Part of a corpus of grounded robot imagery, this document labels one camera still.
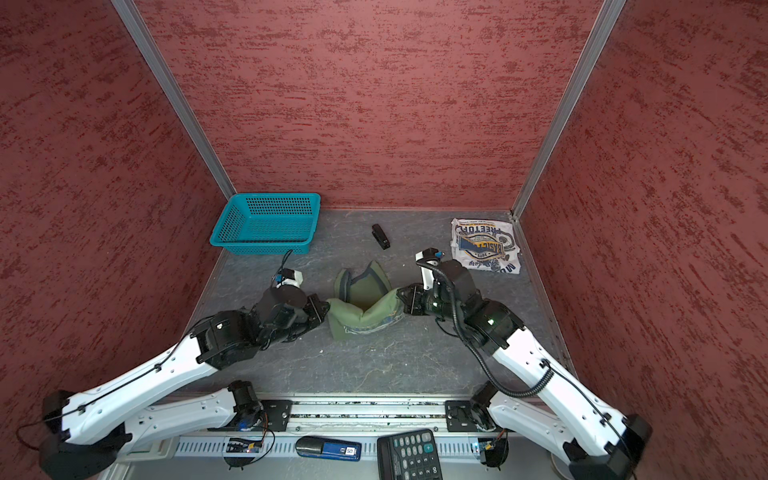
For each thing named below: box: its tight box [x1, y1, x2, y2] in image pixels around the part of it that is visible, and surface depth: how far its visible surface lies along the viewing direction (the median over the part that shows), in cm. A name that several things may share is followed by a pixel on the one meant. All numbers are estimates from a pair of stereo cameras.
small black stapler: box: [371, 223, 391, 250], surface depth 112 cm
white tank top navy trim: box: [450, 218, 521, 274], surface depth 109 cm
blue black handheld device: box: [295, 436, 362, 462], surface depth 68 cm
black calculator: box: [376, 429, 444, 480], surface depth 68 cm
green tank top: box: [326, 260, 405, 339], surface depth 73 cm
